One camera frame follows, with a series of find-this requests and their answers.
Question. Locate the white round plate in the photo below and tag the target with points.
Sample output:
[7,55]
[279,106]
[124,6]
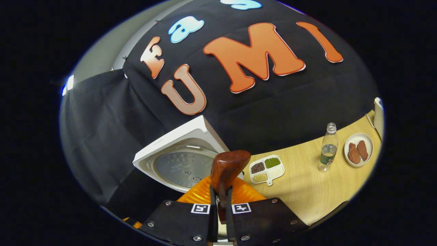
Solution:
[358,136]

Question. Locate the white divided grain dish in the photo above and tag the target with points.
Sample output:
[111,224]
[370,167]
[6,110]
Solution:
[278,171]

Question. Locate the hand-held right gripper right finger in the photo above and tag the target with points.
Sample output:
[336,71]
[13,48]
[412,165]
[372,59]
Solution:
[229,222]

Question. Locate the clear plastic water bottle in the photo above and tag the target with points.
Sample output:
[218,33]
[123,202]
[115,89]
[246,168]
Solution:
[328,150]

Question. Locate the slanted ceiling light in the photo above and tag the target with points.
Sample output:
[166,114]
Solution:
[69,83]

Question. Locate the red meat piece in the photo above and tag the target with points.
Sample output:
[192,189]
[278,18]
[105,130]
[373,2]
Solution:
[354,153]
[362,150]

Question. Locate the black backdrop cloth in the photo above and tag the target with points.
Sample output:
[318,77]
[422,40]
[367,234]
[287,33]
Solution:
[273,102]

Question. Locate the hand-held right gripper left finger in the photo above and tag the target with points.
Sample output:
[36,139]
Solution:
[213,222]

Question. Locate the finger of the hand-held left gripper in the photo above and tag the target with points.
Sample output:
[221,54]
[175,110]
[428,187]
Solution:
[136,201]

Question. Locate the white rice cooker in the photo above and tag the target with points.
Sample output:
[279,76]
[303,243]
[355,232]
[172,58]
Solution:
[181,164]

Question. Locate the white toaster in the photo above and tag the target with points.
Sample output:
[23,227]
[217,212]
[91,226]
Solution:
[379,119]

